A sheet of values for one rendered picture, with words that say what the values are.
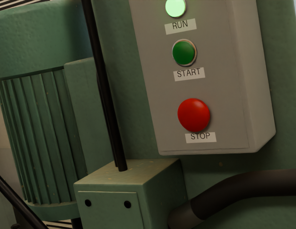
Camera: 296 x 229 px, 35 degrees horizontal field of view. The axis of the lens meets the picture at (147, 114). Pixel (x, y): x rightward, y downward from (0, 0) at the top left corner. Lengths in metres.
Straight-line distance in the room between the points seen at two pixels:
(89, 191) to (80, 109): 0.17
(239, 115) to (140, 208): 0.14
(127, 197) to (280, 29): 0.21
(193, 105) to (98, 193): 0.14
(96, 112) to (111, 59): 0.10
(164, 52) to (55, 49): 0.26
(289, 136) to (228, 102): 0.08
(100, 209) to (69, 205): 0.20
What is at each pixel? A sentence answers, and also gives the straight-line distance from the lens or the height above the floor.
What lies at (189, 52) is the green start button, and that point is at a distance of 0.41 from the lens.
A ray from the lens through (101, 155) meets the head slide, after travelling 0.63.
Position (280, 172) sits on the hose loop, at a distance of 0.44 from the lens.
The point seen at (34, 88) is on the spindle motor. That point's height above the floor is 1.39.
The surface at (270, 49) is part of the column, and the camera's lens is 0.45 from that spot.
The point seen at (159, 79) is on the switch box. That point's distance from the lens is 0.43.
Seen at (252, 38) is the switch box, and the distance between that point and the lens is 0.43.
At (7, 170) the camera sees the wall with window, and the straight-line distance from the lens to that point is 3.41.
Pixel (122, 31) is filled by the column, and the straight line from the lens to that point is 0.52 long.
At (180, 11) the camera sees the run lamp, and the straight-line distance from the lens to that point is 0.41.
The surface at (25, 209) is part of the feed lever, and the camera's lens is 0.65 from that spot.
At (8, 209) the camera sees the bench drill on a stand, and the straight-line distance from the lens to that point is 3.23.
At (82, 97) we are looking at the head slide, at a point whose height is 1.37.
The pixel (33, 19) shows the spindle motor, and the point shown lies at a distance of 0.66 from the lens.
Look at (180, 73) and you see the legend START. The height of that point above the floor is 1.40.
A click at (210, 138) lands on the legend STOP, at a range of 0.42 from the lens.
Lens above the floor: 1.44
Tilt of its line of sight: 10 degrees down
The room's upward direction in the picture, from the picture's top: 11 degrees counter-clockwise
